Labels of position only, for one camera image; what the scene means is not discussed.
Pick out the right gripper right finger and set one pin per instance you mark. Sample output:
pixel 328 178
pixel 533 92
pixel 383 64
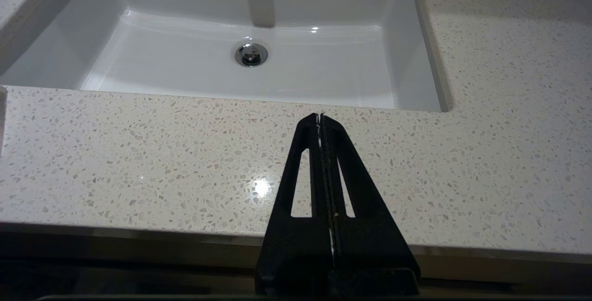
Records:
pixel 370 250

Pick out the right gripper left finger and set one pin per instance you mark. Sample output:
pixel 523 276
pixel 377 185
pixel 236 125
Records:
pixel 296 250

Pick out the chrome drain stopper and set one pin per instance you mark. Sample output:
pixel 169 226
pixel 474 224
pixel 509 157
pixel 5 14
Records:
pixel 250 54

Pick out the white sink basin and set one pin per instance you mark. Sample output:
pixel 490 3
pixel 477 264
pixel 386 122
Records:
pixel 185 60

